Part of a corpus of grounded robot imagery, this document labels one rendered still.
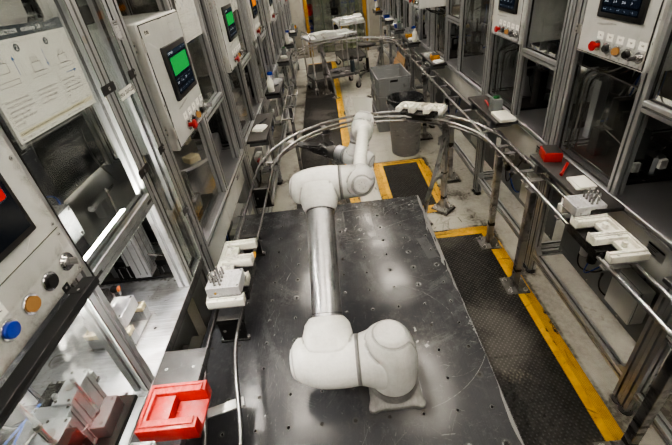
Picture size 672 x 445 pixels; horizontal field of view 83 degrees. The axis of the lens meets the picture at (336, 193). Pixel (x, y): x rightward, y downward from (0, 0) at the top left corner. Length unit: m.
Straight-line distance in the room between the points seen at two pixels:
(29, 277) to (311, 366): 0.75
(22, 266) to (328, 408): 0.95
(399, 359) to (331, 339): 0.21
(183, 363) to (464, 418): 0.88
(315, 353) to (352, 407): 0.25
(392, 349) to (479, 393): 0.38
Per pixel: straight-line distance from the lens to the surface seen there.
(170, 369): 1.37
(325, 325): 1.25
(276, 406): 1.46
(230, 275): 1.55
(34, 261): 0.96
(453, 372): 1.48
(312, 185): 1.38
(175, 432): 1.20
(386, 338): 1.20
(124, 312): 1.45
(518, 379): 2.33
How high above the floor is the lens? 1.92
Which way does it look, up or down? 32 degrees down
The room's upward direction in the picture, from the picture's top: 7 degrees counter-clockwise
